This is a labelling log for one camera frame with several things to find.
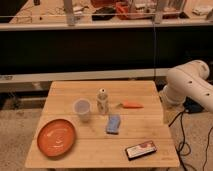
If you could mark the clear plastic bottle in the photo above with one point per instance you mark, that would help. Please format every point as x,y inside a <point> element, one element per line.
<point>102,101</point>

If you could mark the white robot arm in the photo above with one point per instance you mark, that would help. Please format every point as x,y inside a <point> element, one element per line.
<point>189,80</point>

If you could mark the orange toy carrot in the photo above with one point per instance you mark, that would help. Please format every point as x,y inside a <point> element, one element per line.
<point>130,105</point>

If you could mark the translucent plastic cup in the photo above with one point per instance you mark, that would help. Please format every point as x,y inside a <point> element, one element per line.
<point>82,108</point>

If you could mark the wooden table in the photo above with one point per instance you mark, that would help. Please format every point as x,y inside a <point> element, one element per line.
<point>94,148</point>

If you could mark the orange plate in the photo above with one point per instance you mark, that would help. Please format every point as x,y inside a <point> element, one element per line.
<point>56,137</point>

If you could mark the red tool on shelf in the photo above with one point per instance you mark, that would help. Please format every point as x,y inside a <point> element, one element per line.
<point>123,10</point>

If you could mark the metal workbench shelf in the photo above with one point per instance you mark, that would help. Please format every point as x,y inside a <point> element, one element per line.
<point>24,15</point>

